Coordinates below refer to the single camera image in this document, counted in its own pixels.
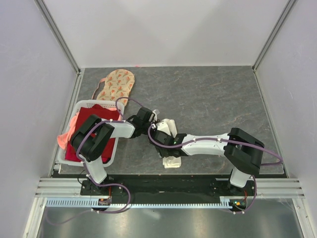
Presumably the white cloth napkin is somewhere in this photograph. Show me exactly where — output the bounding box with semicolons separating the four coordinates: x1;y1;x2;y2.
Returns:
162;119;182;169

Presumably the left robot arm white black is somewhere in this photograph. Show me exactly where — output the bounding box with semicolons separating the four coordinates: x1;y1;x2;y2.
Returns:
70;107;157;195

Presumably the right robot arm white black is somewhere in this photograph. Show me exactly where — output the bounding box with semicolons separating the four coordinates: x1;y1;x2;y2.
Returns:
148;128;264;195

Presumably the red cloth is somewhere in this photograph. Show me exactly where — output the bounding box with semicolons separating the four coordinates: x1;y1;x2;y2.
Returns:
63;104;121;164

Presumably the floral beige eye mask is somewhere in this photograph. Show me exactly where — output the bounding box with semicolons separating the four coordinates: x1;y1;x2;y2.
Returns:
92;69;135;106

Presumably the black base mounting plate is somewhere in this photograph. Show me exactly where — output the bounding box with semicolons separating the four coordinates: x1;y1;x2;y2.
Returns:
66;175;255;203

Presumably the pink cloth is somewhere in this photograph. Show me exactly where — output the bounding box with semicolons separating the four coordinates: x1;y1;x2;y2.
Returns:
57;112;79;150

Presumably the white plastic basket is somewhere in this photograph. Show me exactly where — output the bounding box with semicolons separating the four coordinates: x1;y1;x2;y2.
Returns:
57;100;124;167

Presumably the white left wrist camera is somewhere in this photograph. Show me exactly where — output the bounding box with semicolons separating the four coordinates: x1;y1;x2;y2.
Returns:
152;109;159;121

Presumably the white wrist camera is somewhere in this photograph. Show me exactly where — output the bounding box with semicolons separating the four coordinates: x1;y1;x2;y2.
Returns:
152;109;159;121
151;120;171;135

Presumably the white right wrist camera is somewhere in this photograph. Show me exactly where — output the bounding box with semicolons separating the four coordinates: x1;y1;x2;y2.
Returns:
151;120;171;135

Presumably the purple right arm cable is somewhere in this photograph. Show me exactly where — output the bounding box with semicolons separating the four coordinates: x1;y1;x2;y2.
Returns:
147;125;283;214

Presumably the white slotted cable duct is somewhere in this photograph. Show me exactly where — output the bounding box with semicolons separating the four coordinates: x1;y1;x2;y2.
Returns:
46;197;233;209

